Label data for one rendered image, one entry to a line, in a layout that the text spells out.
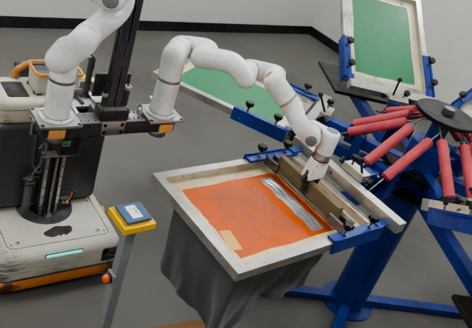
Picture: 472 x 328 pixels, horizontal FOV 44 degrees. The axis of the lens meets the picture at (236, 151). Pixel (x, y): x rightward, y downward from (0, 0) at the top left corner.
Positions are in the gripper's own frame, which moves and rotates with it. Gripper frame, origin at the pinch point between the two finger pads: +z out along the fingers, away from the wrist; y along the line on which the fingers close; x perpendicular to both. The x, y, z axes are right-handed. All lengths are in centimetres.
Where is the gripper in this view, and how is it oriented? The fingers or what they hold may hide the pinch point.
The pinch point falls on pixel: (307, 187)
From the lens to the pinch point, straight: 252.7
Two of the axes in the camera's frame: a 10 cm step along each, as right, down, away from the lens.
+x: 5.8, 5.6, -6.0
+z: -2.9, 8.2, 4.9
